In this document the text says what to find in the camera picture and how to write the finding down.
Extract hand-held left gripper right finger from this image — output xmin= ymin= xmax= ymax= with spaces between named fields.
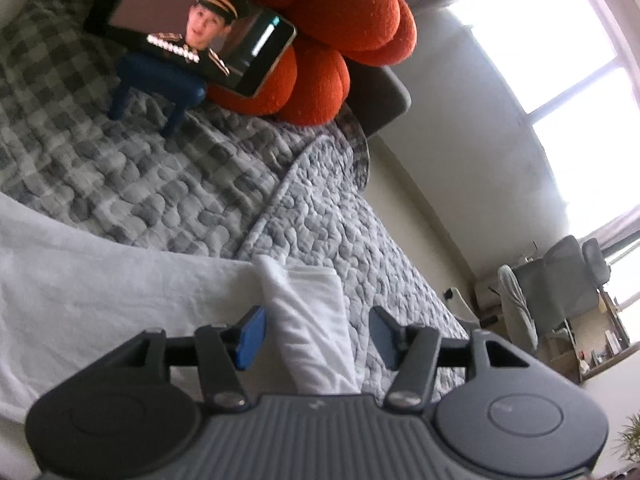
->
xmin=369 ymin=306 xmax=531 ymax=409

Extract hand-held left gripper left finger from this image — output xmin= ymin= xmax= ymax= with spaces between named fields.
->
xmin=107 ymin=305 xmax=267 ymax=409

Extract white pants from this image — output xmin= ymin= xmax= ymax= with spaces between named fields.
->
xmin=0 ymin=192 xmax=361 ymax=423

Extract grey office chair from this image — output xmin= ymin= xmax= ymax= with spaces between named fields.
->
xmin=445 ymin=235 xmax=612 ymax=378

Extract grey checked quilt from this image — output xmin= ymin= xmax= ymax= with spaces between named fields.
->
xmin=0 ymin=0 xmax=476 ymax=396

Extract wooden desk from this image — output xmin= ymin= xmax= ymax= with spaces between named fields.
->
xmin=550 ymin=290 xmax=640 ymax=386

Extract grey sofa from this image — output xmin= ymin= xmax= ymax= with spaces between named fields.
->
xmin=345 ymin=57 xmax=412 ymax=138

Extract green plant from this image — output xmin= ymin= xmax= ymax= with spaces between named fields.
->
xmin=617 ymin=410 xmax=640 ymax=466

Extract blue phone stand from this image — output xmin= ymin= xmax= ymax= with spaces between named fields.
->
xmin=109 ymin=52 xmax=207 ymax=137

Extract smartphone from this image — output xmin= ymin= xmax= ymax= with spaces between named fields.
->
xmin=84 ymin=0 xmax=298 ymax=98

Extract orange knot cushion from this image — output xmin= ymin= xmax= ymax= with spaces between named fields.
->
xmin=190 ymin=0 xmax=417 ymax=127

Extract window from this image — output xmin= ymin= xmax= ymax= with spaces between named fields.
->
xmin=450 ymin=0 xmax=640 ymax=281

